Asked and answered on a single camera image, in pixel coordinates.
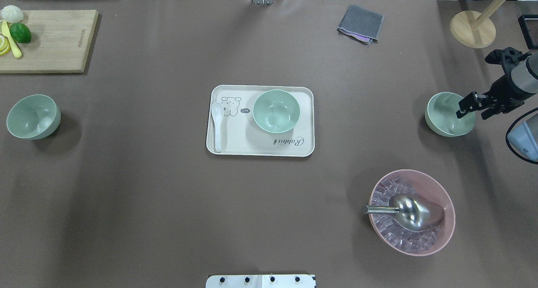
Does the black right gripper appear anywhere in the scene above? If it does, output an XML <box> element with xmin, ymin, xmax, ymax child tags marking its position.
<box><xmin>456</xmin><ymin>47</ymin><xmax>538</xmax><ymax>120</ymax></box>

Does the green bowl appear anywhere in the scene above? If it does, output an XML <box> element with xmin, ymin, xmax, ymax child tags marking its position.
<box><xmin>425</xmin><ymin>92</ymin><xmax>476</xmax><ymax>137</ymax></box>
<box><xmin>6</xmin><ymin>94</ymin><xmax>61</xmax><ymax>140</ymax></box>
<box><xmin>253</xmin><ymin>89</ymin><xmax>301</xmax><ymax>134</ymax></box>

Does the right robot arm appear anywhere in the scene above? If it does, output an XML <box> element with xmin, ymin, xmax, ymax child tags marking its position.
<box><xmin>456</xmin><ymin>47</ymin><xmax>538</xmax><ymax>165</ymax></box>

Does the wooden mug tree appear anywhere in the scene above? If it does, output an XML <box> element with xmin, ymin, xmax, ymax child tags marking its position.
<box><xmin>449</xmin><ymin>0</ymin><xmax>506</xmax><ymax>49</ymax></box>

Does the black tray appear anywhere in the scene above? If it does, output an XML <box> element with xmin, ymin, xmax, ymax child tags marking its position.
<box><xmin>517</xmin><ymin>14</ymin><xmax>538</xmax><ymax>49</ymax></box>

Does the pink bowl with ice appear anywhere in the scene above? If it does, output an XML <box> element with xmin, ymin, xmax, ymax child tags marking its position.
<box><xmin>368</xmin><ymin>169</ymin><xmax>456</xmax><ymax>256</ymax></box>

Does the metal scoop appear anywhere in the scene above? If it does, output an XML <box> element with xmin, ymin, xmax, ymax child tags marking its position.
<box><xmin>362</xmin><ymin>193</ymin><xmax>444</xmax><ymax>232</ymax></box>

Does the grey folded cloth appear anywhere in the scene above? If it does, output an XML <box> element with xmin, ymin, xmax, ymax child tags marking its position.
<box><xmin>338</xmin><ymin>5</ymin><xmax>385</xmax><ymax>45</ymax></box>

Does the green bowl on tray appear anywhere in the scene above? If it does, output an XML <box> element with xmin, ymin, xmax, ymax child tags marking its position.
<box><xmin>253</xmin><ymin>89</ymin><xmax>301</xmax><ymax>134</ymax></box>

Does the cream rabbit tray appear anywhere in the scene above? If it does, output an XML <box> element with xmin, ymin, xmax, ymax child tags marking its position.
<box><xmin>206</xmin><ymin>85</ymin><xmax>315</xmax><ymax>156</ymax></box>

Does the white ceramic spoon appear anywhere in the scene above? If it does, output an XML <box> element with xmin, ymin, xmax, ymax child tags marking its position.
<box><xmin>210</xmin><ymin>101</ymin><xmax>224</xmax><ymax>152</ymax></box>

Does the wooden cutting board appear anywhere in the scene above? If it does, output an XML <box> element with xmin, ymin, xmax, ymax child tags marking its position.
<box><xmin>0</xmin><ymin>10</ymin><xmax>98</xmax><ymax>74</ymax></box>

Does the green lime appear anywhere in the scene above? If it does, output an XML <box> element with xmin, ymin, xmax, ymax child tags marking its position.
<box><xmin>9</xmin><ymin>22</ymin><xmax>32</xmax><ymax>43</ymax></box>

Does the white garlic bulb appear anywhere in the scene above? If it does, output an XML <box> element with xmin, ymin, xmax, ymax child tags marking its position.
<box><xmin>1</xmin><ymin>5</ymin><xmax>24</xmax><ymax>24</ymax></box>

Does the lemon slice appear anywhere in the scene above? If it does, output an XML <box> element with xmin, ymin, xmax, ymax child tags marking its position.
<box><xmin>0</xmin><ymin>34</ymin><xmax>11</xmax><ymax>55</ymax></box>

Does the yellow plastic knife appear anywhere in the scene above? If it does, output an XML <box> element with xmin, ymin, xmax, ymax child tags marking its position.
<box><xmin>1</xmin><ymin>20</ymin><xmax>22</xmax><ymax>58</ymax></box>

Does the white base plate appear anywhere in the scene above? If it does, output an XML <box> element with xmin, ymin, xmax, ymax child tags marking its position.
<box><xmin>205</xmin><ymin>273</ymin><xmax>316</xmax><ymax>288</ymax></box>

